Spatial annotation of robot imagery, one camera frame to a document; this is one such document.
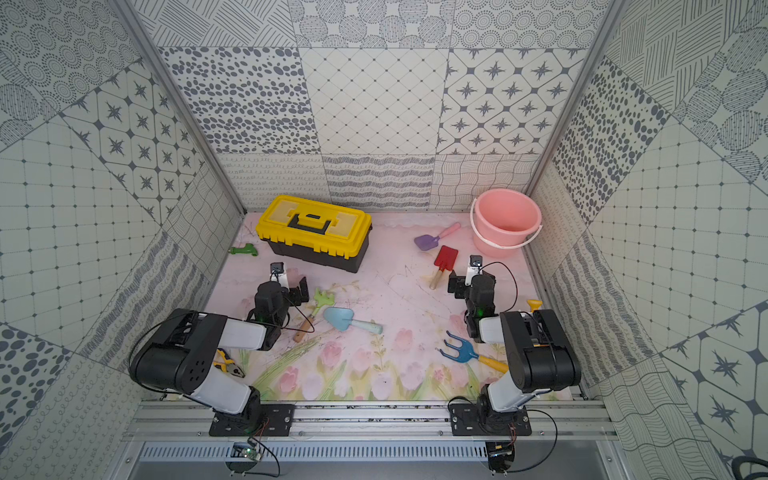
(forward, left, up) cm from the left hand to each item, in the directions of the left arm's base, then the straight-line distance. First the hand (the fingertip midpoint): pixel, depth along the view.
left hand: (285, 276), depth 93 cm
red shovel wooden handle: (+12, -53, -7) cm, 55 cm away
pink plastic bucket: (+23, -73, +3) cm, 77 cm away
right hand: (+3, -59, -1) cm, 59 cm away
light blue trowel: (-10, -18, -8) cm, 22 cm away
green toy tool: (+15, +19, -5) cm, 25 cm away
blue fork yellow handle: (-20, -57, -8) cm, 61 cm away
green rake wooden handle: (-4, -11, -7) cm, 14 cm away
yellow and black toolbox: (+9, -14, +10) cm, 20 cm away
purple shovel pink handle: (+21, -47, -7) cm, 52 cm away
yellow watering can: (-10, -76, +3) cm, 76 cm away
